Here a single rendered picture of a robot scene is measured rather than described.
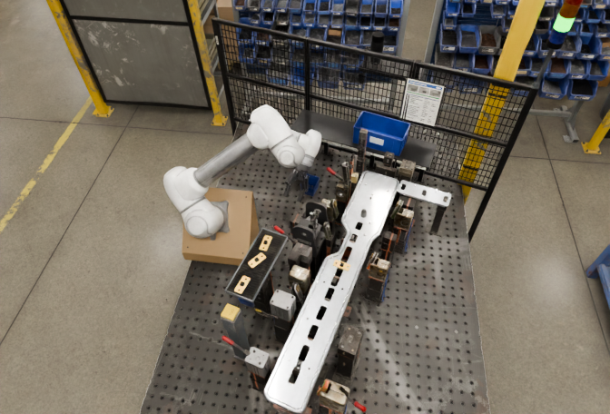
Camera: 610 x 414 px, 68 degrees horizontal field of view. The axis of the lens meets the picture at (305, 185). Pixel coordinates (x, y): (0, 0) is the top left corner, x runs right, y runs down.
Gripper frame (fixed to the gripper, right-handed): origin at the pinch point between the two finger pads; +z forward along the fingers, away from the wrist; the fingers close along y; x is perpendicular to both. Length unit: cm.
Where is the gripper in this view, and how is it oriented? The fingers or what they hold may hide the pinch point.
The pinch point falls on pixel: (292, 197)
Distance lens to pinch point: 268.3
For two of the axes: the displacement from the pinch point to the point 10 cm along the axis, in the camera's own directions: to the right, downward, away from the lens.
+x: -7.4, -2.3, 6.3
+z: -3.3, 9.4, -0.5
